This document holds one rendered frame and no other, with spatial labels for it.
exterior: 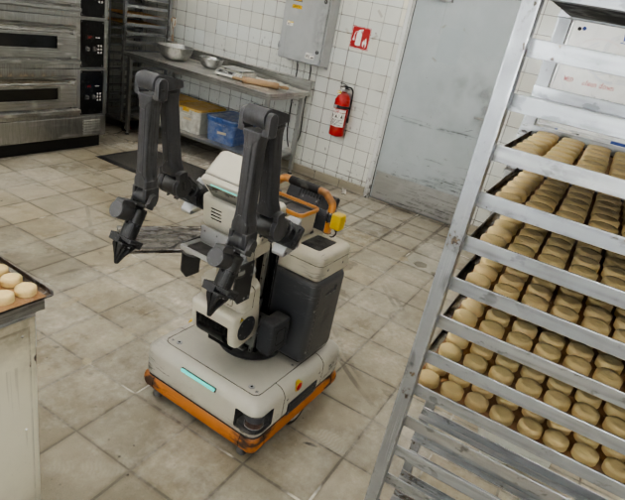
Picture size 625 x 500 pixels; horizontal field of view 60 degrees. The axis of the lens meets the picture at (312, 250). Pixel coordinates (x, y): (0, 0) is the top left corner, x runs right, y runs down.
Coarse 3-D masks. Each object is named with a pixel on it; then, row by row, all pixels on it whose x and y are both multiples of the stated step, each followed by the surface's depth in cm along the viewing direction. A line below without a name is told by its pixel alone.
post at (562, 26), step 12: (564, 24) 122; (552, 36) 123; (564, 36) 122; (540, 72) 127; (552, 72) 126; (540, 84) 127; (528, 120) 131; (432, 408) 167; (420, 420) 170; (420, 444) 173; (408, 468) 178
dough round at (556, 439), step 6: (546, 432) 112; (552, 432) 112; (558, 432) 112; (546, 438) 111; (552, 438) 110; (558, 438) 110; (564, 438) 111; (546, 444) 111; (552, 444) 109; (558, 444) 109; (564, 444) 109; (558, 450) 109; (564, 450) 110
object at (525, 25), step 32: (544, 0) 85; (512, 32) 87; (512, 64) 88; (512, 96) 92; (480, 160) 95; (480, 192) 99; (448, 256) 103; (448, 288) 107; (416, 352) 112; (416, 384) 116; (384, 448) 124; (384, 480) 128
